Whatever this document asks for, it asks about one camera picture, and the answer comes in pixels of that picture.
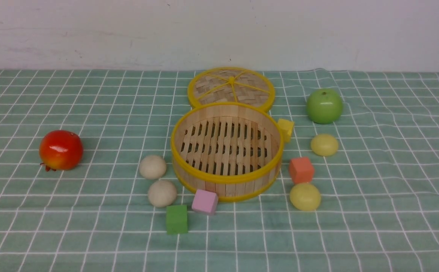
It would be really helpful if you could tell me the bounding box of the green checkered tablecloth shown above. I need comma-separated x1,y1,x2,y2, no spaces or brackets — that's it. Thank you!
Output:
0,69,439,272

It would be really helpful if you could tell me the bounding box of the green cube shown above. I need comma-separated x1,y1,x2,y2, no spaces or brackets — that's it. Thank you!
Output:
166,205,188,235

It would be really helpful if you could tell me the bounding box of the red pomegranate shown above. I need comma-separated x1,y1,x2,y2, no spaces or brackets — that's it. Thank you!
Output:
39,130,84,172

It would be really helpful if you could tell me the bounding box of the woven bamboo steamer lid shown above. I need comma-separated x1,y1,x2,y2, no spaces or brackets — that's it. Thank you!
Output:
188,67,275,112

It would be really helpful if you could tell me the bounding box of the white bun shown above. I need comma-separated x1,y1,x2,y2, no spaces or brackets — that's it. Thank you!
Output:
139,155,166,180
148,179,177,208

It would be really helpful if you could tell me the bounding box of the bamboo steamer tray yellow rim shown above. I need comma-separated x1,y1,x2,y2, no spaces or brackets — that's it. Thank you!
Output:
170,103,285,202

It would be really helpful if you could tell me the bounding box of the yellow bun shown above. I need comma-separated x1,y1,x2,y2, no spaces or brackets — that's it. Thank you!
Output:
290,183,321,211
310,134,339,157

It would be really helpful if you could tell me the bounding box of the orange cube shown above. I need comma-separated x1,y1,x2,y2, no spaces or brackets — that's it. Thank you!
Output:
289,157,314,184

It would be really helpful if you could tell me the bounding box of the green apple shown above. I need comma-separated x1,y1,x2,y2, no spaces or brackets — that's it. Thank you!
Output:
306,88,343,124

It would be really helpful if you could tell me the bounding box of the pink cube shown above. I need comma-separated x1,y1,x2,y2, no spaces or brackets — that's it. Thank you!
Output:
191,189,218,216

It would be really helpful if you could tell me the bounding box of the yellow cube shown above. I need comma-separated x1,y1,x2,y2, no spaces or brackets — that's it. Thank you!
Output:
277,118,294,143

